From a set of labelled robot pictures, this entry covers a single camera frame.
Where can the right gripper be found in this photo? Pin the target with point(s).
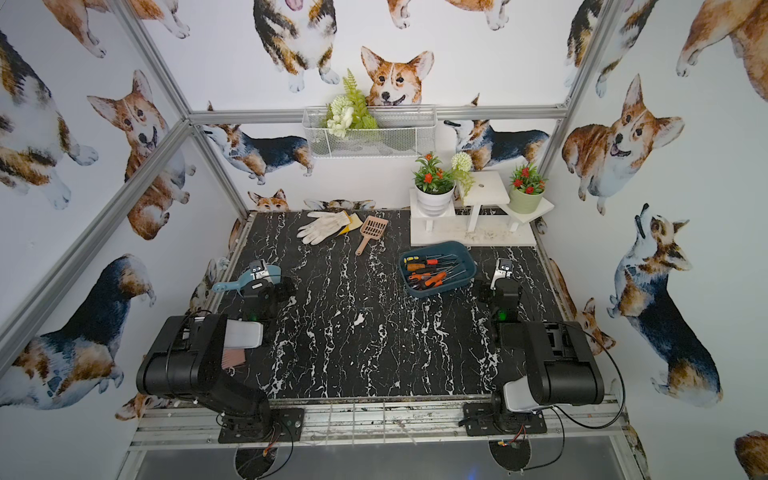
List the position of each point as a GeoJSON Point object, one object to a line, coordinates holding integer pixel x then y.
{"type": "Point", "coordinates": [492, 283]}

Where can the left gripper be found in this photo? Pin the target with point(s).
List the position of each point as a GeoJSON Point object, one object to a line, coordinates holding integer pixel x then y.
{"type": "Point", "coordinates": [261, 289]}

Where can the large orange handle screwdriver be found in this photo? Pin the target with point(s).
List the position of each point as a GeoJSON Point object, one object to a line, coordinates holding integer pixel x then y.
{"type": "Point", "coordinates": [426, 280]}

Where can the teal storage tray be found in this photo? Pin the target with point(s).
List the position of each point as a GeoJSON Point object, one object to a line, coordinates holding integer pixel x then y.
{"type": "Point", "coordinates": [448, 255]}

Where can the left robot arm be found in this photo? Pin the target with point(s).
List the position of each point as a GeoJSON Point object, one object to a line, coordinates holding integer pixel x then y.
{"type": "Point", "coordinates": [186, 360]}

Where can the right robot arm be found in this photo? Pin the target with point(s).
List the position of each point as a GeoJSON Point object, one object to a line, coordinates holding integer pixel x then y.
{"type": "Point", "coordinates": [559, 367]}

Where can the blue dustpan scoop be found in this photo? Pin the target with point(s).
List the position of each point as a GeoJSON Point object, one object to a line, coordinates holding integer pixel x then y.
{"type": "Point", "coordinates": [271, 273]}

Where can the white stepped plant stand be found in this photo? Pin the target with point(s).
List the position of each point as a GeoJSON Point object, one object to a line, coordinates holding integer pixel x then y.
{"type": "Point", "coordinates": [490, 222]}

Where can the pink brush scoop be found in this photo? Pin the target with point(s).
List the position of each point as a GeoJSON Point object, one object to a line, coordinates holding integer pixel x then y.
{"type": "Point", "coordinates": [232, 358]}

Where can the white work glove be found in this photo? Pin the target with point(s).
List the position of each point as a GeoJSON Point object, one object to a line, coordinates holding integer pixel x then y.
{"type": "Point", "coordinates": [324, 225]}

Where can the green pot red flowers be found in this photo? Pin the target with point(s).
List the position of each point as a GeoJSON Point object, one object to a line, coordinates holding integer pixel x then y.
{"type": "Point", "coordinates": [527, 188]}

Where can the yellow sponge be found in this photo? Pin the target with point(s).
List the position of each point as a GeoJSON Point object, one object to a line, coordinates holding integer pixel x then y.
{"type": "Point", "coordinates": [354, 224]}

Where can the white pot red flowers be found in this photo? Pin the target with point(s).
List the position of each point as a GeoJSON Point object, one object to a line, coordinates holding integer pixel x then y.
{"type": "Point", "coordinates": [434, 186]}

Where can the brown litter scoop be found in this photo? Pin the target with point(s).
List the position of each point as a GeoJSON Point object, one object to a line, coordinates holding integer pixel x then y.
{"type": "Point", "coordinates": [372, 228]}

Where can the green fern white flowers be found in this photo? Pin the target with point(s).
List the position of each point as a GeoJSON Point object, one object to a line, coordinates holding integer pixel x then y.
{"type": "Point", "coordinates": [348, 111]}

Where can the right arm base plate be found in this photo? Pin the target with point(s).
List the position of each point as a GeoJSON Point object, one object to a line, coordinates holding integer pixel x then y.
{"type": "Point", "coordinates": [485, 419]}

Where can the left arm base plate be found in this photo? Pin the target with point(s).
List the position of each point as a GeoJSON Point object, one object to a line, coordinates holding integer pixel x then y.
{"type": "Point", "coordinates": [280, 425]}

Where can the white wire wall basket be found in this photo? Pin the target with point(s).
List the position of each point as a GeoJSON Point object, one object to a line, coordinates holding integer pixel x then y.
{"type": "Point", "coordinates": [394, 132]}

